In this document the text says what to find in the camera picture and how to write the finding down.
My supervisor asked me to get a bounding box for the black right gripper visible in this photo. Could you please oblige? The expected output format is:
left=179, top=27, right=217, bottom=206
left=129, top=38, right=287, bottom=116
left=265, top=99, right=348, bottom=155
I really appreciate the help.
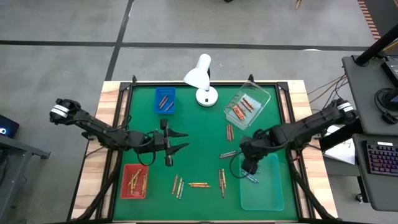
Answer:
left=239, top=129, right=274, bottom=175

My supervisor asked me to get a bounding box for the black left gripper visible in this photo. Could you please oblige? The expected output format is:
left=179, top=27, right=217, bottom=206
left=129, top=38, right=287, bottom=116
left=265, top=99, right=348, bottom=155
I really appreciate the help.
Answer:
left=149, top=119, right=190, bottom=167

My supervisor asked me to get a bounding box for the teal plastic bin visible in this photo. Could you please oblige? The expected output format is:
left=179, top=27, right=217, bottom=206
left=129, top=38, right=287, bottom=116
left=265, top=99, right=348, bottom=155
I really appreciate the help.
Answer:
left=238, top=152, right=285, bottom=212

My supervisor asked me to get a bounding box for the clear plastic container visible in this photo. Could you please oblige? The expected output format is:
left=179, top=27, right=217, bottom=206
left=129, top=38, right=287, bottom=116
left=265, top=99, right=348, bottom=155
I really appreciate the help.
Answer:
left=223, top=81, right=271, bottom=131

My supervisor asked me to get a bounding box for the blue plastic basket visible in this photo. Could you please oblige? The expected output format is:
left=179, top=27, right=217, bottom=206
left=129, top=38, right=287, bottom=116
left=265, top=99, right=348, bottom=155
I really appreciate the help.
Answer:
left=154, top=86, right=177, bottom=116

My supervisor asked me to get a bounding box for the white desk lamp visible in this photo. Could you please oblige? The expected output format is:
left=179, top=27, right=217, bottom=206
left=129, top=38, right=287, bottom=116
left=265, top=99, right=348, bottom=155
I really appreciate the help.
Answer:
left=182, top=53, right=219, bottom=108

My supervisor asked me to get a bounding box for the green table mat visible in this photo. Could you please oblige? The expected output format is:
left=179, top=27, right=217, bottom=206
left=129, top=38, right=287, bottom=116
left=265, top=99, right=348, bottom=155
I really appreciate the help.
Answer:
left=112, top=84, right=299, bottom=222

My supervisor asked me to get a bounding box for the red plastic bin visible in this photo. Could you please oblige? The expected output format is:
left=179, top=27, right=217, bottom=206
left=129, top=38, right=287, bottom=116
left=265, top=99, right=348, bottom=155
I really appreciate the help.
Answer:
left=119, top=163, right=150, bottom=200

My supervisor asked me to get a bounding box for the white box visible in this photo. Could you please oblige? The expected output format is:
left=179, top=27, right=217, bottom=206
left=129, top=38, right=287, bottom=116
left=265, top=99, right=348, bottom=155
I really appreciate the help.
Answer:
left=325, top=124, right=343, bottom=138

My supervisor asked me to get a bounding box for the black support beam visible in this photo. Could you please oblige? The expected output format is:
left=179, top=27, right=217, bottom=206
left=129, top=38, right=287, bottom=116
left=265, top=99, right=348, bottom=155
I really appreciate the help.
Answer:
left=318, top=117, right=364, bottom=152

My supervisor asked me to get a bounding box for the white paper sheet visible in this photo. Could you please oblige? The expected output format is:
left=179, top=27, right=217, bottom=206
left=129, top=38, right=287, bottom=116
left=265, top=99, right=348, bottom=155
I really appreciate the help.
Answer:
left=322, top=136, right=357, bottom=166

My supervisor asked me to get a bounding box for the grey equipment cart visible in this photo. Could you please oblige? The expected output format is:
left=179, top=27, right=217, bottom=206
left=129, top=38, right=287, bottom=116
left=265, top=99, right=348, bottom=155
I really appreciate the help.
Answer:
left=341, top=54, right=398, bottom=135

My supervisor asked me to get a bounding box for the grey keyboard desk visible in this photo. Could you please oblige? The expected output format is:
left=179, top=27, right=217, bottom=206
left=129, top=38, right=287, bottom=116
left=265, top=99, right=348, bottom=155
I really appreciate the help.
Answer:
left=352, top=133, right=398, bottom=212

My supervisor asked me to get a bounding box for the black backlit keyboard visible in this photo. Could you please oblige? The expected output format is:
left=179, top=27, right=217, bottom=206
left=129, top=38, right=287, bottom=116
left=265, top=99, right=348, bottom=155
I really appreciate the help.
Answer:
left=366, top=141, right=398, bottom=177

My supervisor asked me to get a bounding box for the black round device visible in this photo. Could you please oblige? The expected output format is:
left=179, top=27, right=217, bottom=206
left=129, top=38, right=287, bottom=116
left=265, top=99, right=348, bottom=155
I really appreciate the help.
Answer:
left=374, top=87, right=398, bottom=126

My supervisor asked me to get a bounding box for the black laptop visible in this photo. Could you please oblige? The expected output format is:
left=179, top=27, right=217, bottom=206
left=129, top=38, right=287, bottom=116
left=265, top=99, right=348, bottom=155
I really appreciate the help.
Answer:
left=381, top=57, right=398, bottom=88

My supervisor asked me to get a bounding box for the black slanted pole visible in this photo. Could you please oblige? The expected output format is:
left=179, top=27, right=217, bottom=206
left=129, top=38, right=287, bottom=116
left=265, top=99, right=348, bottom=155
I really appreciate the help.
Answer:
left=354, top=24, right=398, bottom=67

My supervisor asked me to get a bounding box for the grey side table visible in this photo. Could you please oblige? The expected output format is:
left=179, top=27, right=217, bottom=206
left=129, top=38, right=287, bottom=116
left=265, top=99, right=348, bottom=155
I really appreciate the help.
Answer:
left=0, top=133, right=52, bottom=223

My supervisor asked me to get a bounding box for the black device with light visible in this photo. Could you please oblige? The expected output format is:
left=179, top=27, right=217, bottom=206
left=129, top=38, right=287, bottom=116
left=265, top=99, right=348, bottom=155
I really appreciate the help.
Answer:
left=0, top=114, right=20, bottom=139

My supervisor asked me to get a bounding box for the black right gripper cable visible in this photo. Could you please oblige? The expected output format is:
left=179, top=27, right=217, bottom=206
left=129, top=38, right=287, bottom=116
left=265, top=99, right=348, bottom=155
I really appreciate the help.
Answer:
left=229, top=151, right=247, bottom=179

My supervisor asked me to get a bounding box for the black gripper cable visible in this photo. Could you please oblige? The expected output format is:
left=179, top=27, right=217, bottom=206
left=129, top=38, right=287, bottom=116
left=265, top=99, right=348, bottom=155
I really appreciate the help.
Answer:
left=136, top=130, right=162, bottom=167
left=229, top=151, right=247, bottom=179

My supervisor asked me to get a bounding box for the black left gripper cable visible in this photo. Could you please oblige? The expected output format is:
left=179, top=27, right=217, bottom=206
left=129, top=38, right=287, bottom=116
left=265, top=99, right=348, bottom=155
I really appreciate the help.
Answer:
left=136, top=130, right=162, bottom=167

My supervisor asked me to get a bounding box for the black aluminium table frame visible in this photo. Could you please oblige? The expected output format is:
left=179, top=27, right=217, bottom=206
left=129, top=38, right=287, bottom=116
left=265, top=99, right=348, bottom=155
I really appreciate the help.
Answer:
left=67, top=73, right=338, bottom=224

